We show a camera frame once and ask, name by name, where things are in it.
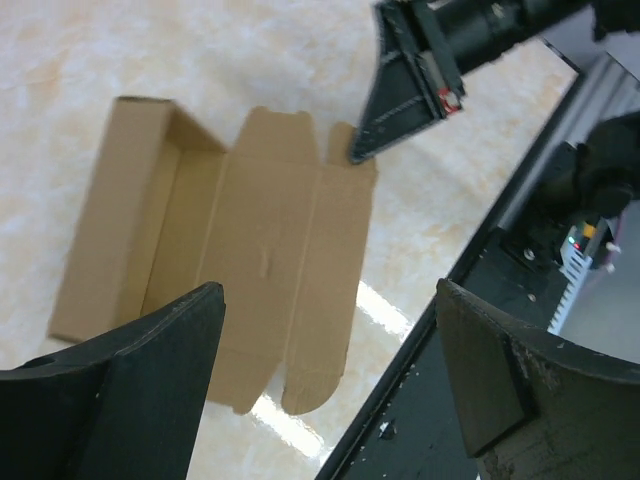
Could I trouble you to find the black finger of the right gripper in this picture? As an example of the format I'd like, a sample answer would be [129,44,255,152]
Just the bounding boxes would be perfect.
[349,1,445,164]

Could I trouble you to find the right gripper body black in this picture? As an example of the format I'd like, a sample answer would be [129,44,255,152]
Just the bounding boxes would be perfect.
[407,1,465,118]

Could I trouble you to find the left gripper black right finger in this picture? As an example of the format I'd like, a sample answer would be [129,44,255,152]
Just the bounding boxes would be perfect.
[436,279,639,479]

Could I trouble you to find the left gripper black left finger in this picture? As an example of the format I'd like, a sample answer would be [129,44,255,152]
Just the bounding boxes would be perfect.
[1,282,225,479]

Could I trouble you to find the brown cardboard paper box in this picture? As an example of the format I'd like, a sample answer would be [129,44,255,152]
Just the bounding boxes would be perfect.
[49,96,377,415]

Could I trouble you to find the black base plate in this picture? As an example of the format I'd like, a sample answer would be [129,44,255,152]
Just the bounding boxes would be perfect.
[314,74,640,480]

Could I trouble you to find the grey cable duct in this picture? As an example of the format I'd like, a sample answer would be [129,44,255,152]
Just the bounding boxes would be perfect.
[547,218,610,336]

